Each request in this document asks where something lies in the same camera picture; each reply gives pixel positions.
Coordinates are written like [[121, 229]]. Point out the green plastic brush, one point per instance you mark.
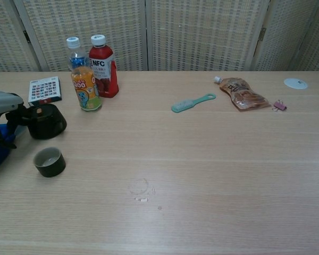
[[180, 106]]

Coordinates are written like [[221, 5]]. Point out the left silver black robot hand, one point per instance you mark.
[[2, 103]]

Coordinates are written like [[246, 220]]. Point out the small grey cup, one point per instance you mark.
[[51, 170]]

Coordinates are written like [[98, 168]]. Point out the pink binder clip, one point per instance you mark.
[[280, 107]]

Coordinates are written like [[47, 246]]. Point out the black teapot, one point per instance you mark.
[[48, 125]]

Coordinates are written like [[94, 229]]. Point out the patterned card box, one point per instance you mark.
[[43, 89]]

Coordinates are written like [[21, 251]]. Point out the brown sauce pouch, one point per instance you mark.
[[244, 95]]

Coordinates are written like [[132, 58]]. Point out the red juice bottle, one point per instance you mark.
[[106, 85]]

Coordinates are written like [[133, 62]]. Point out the white round grommet cover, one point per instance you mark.
[[292, 83]]

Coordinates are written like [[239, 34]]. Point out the woven folding screen panel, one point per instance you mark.
[[289, 34], [5, 34], [202, 34], [101, 18]]

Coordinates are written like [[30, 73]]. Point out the orange drink bottle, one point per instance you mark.
[[86, 90]]

